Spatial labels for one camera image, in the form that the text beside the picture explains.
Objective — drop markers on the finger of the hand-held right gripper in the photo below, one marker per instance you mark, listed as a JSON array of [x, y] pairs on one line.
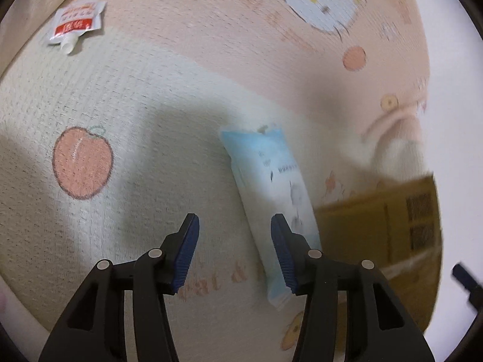
[[466, 281]]

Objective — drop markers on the white spout pouch red label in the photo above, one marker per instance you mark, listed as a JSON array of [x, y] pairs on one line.
[[75, 20]]

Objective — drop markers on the light blue tissue packet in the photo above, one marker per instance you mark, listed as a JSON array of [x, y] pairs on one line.
[[268, 181]]

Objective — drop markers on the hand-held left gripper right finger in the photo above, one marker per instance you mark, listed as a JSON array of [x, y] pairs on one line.
[[283, 256]]

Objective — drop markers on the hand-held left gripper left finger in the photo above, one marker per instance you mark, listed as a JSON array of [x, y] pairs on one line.
[[185, 256]]

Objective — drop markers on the white printed cloth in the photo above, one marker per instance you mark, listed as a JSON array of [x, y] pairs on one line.
[[15, 316]]

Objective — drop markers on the beige printed pillow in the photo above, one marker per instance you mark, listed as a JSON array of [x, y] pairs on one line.
[[34, 3]]

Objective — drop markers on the brown cardboard box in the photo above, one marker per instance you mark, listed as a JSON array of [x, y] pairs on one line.
[[381, 226]]

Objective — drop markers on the pink cat printed mat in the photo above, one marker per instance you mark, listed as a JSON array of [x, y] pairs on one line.
[[169, 101]]

